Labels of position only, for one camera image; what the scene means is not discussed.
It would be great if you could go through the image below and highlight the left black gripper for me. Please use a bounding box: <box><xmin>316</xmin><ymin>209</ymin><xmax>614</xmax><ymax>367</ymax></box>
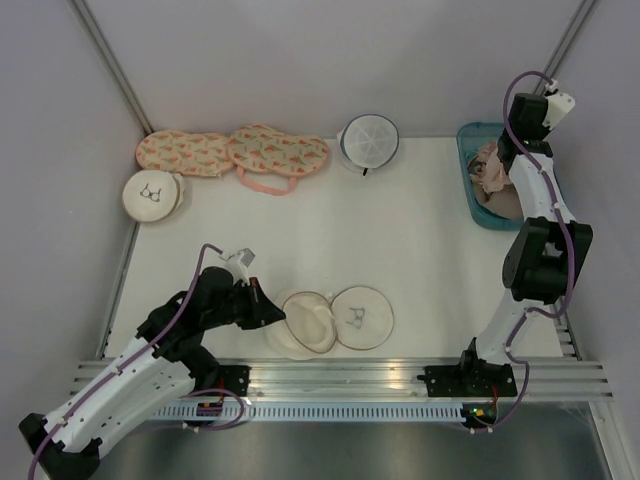
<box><xmin>203</xmin><ymin>276</ymin><xmax>286</xmax><ymax>330</ymax></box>

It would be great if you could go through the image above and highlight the light pink bra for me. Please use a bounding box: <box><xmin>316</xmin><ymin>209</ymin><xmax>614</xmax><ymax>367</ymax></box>
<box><xmin>467</xmin><ymin>141</ymin><xmax>512</xmax><ymax>194</ymax></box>

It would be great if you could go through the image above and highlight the beige round laundry bag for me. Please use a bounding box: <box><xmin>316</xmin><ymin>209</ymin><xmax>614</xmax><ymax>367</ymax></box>
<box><xmin>265</xmin><ymin>286</ymin><xmax>395</xmax><ymax>361</ymax></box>

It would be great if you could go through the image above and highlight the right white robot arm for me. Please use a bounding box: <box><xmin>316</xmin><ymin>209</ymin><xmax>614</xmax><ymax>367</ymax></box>
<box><xmin>450</xmin><ymin>90</ymin><xmax>593</xmax><ymax>398</ymax></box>

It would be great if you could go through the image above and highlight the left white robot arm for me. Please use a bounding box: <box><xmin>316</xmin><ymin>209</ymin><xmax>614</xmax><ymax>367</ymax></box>
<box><xmin>19</xmin><ymin>267</ymin><xmax>286</xmax><ymax>479</ymax></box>

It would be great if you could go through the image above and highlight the beige bra in bin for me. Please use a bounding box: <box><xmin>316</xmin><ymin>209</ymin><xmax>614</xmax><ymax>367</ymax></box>
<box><xmin>473</xmin><ymin>185</ymin><xmax>523</xmax><ymax>220</ymax></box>

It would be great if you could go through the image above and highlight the beige glasses-print laundry bag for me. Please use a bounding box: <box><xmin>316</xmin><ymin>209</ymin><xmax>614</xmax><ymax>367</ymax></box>
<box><xmin>122</xmin><ymin>170</ymin><xmax>186</xmax><ymax>223</ymax></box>

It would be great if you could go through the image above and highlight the white mesh laundry bag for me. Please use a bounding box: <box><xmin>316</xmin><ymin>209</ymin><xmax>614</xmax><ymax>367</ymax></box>
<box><xmin>337</xmin><ymin>114</ymin><xmax>400</xmax><ymax>176</ymax></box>

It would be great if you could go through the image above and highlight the floral bra bag left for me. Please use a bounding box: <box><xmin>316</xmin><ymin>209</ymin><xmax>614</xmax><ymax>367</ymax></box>
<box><xmin>135</xmin><ymin>130</ymin><xmax>235</xmax><ymax>178</ymax></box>

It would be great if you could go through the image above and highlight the teal plastic bin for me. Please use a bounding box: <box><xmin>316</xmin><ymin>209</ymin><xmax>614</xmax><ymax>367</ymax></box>
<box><xmin>456</xmin><ymin>122</ymin><xmax>523</xmax><ymax>231</ymax></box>

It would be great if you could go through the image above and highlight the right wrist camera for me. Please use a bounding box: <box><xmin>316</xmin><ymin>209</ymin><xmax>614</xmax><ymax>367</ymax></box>
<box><xmin>542</xmin><ymin>79</ymin><xmax>576</xmax><ymax>131</ymax></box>

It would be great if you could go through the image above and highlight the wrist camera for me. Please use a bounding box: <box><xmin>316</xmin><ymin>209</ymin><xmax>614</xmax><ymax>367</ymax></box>
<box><xmin>219</xmin><ymin>248</ymin><xmax>255</xmax><ymax>283</ymax></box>
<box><xmin>542</xmin><ymin>79</ymin><xmax>576</xmax><ymax>131</ymax></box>

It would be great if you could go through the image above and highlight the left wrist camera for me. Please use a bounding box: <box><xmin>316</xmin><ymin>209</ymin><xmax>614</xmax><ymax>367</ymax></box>
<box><xmin>219</xmin><ymin>248</ymin><xmax>255</xmax><ymax>283</ymax></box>

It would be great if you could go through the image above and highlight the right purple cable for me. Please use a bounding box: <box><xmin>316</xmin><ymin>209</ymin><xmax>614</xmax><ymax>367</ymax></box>
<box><xmin>467</xmin><ymin>71</ymin><xmax>581</xmax><ymax>434</ymax></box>

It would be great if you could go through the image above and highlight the purple cable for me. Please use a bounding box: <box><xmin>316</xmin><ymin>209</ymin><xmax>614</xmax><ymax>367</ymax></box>
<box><xmin>467</xmin><ymin>71</ymin><xmax>581</xmax><ymax>434</ymax></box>
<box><xmin>27</xmin><ymin>243</ymin><xmax>229</xmax><ymax>480</ymax></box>

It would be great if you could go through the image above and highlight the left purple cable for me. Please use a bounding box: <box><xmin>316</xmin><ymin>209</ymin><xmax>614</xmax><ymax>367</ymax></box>
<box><xmin>27</xmin><ymin>243</ymin><xmax>229</xmax><ymax>480</ymax></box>

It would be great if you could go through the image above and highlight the aluminium mounting rail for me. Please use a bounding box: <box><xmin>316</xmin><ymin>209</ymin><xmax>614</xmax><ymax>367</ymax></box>
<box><xmin>220</xmin><ymin>357</ymin><xmax>613</xmax><ymax>402</ymax></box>

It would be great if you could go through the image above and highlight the right frame post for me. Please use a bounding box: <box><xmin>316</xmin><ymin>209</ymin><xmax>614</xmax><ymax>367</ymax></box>
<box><xmin>543</xmin><ymin>0</ymin><xmax>600</xmax><ymax>78</ymax></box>

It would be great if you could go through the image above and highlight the frame post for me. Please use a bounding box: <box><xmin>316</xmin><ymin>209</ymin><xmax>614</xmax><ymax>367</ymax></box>
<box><xmin>68</xmin><ymin>0</ymin><xmax>154</xmax><ymax>135</ymax></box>
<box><xmin>543</xmin><ymin>0</ymin><xmax>600</xmax><ymax>78</ymax></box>

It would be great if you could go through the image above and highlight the white slotted cable duct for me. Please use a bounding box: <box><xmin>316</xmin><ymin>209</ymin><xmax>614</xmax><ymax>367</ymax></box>
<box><xmin>151</xmin><ymin>401</ymin><xmax>464</xmax><ymax>423</ymax></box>

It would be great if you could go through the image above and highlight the floral bra bag pink handle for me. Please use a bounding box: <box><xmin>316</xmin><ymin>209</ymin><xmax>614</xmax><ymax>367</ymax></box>
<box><xmin>227</xmin><ymin>124</ymin><xmax>331</xmax><ymax>196</ymax></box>

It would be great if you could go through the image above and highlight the left frame post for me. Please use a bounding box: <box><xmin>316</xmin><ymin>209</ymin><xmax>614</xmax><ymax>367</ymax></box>
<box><xmin>68</xmin><ymin>0</ymin><xmax>154</xmax><ymax>135</ymax></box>

